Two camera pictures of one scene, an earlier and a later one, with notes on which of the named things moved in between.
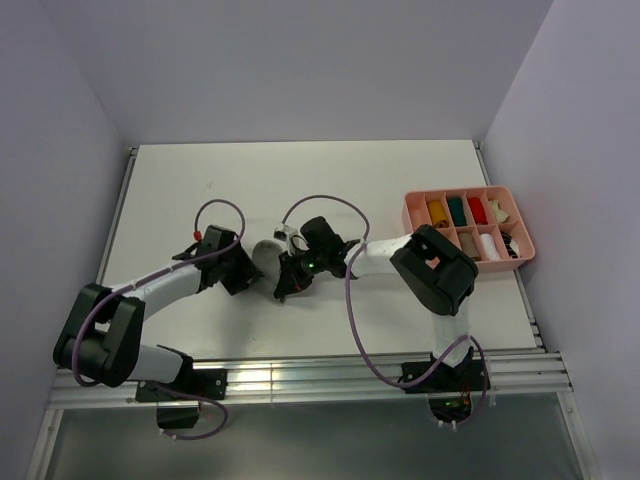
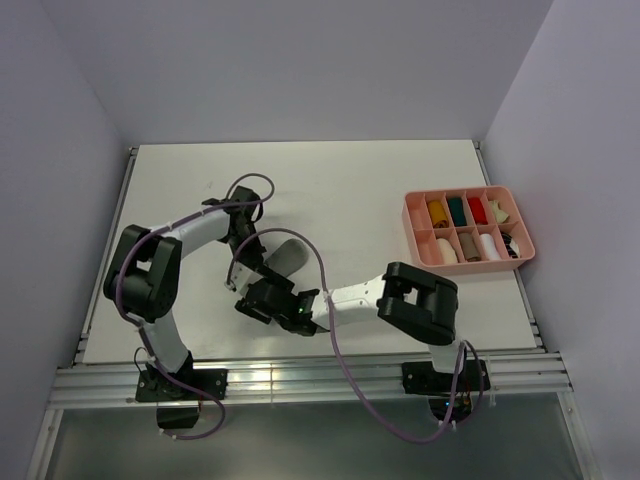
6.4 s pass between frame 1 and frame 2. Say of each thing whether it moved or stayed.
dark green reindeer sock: stayed
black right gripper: moved
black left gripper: moved
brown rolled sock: stayed
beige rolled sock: stayed
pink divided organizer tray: stayed
